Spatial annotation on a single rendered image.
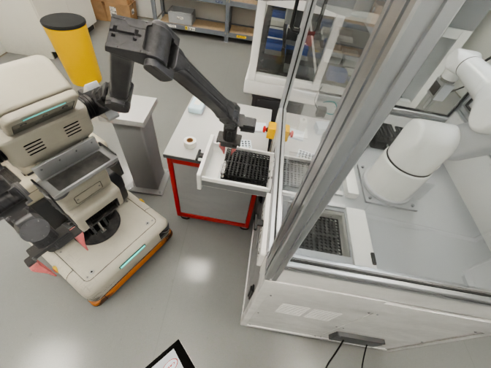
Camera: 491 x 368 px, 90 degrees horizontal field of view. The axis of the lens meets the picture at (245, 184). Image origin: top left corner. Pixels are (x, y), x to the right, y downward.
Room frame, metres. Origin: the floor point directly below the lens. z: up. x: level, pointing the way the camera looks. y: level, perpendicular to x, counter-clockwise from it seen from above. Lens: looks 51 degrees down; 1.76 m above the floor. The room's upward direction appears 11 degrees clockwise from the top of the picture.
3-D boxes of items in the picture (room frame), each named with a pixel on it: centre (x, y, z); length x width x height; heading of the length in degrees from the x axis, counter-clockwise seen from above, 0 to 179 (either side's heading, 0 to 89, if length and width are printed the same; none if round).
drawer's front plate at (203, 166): (0.83, 0.21, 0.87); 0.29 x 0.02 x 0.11; 0
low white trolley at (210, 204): (1.24, 0.20, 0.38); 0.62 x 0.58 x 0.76; 0
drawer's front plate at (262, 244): (0.52, -0.11, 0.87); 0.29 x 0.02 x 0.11; 0
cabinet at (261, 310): (0.79, -0.59, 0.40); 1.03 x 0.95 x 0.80; 0
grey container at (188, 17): (4.64, 1.58, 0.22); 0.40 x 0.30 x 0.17; 94
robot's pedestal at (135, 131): (1.28, 0.84, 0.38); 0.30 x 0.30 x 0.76; 4
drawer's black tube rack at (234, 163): (0.83, 0.01, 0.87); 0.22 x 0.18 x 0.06; 90
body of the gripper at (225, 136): (0.80, 0.10, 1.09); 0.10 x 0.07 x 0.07; 90
